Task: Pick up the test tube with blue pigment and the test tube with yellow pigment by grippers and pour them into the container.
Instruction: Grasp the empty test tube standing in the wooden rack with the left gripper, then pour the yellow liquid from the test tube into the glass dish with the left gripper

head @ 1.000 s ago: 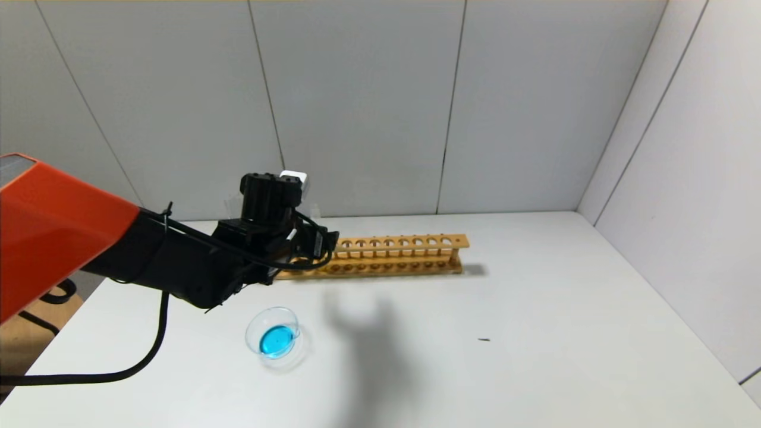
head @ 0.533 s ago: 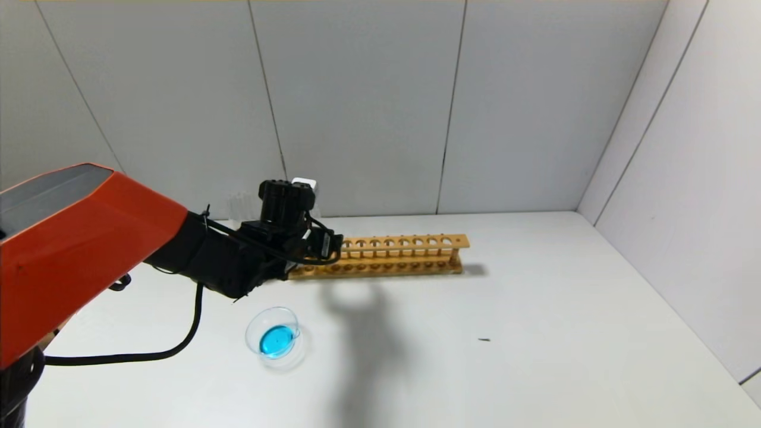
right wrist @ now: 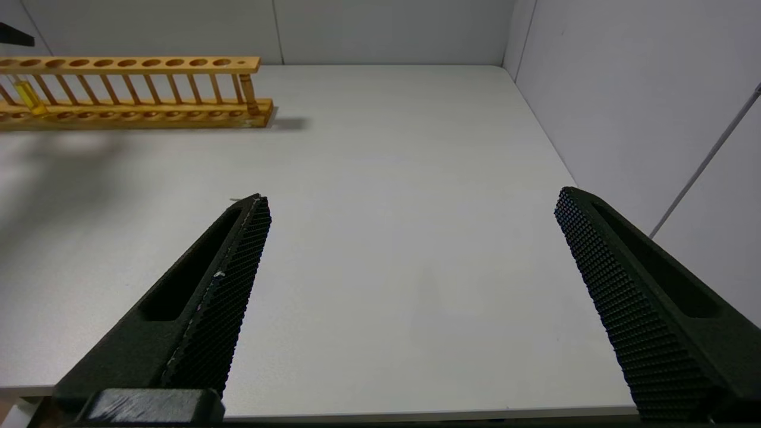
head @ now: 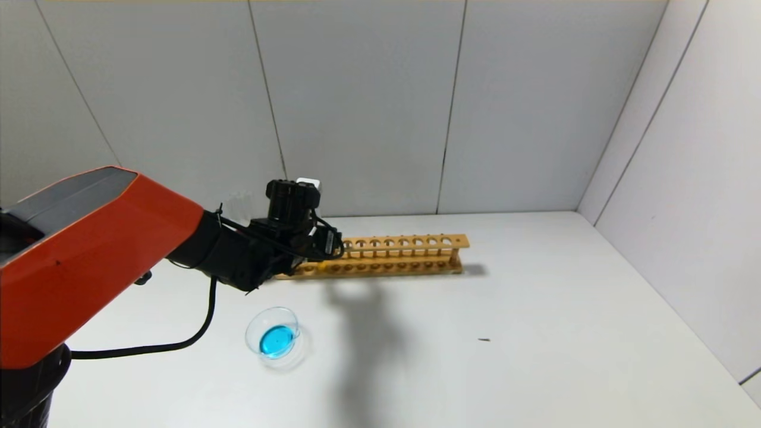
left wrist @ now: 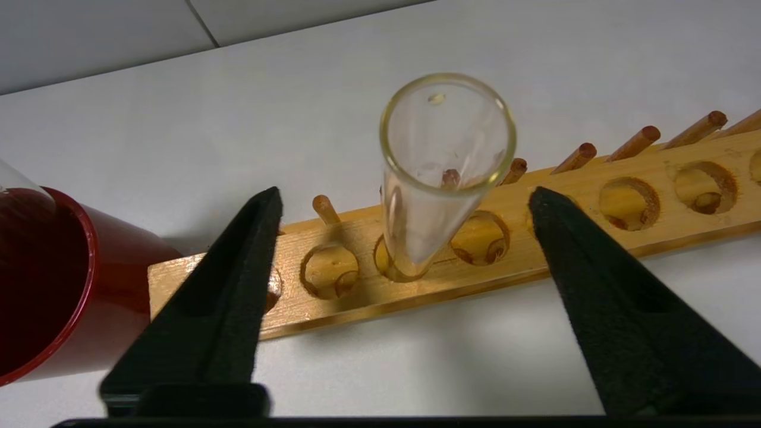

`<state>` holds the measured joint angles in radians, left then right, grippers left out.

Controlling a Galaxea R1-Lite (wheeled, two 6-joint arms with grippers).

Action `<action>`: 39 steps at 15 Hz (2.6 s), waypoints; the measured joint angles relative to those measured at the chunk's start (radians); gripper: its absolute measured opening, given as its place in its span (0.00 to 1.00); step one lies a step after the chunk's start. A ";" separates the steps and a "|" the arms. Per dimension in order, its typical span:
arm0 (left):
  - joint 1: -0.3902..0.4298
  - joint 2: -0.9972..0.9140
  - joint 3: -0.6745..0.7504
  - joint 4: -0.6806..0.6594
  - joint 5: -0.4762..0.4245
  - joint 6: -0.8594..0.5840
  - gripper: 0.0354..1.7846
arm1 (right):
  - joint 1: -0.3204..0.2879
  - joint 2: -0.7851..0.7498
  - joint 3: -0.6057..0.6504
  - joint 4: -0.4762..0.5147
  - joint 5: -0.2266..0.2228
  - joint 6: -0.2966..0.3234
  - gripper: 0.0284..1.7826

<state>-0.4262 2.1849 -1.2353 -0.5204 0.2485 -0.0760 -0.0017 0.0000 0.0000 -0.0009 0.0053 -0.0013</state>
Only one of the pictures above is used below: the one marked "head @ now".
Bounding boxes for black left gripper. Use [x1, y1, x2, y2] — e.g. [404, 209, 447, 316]
[315, 225, 343, 257]

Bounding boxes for wooden test tube rack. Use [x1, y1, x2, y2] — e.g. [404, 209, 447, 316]
[276, 234, 470, 280]

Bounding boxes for clear glass dish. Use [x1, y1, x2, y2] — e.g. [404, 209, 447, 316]
[246, 306, 311, 370]

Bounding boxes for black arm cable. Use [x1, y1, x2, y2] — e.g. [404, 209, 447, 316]
[70, 276, 216, 361]

